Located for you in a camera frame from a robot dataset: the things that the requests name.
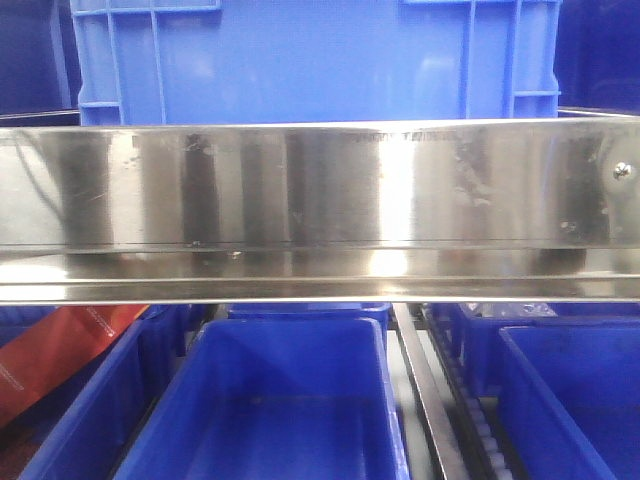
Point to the blue crate upper shelf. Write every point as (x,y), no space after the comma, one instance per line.
(234,62)

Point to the blue bin lower centre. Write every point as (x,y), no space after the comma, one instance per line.
(284,399)

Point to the blue bin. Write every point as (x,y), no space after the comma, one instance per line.
(569,400)
(284,399)
(82,428)

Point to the red packet in bin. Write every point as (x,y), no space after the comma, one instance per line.
(55,348)

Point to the blue bin lower right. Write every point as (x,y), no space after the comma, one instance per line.
(569,400)

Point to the blue bin lower left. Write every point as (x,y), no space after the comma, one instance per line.
(82,428)

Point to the stainless steel shelf rail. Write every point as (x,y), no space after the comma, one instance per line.
(395,211)

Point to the black roller track rail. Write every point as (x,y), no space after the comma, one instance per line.
(449,434)

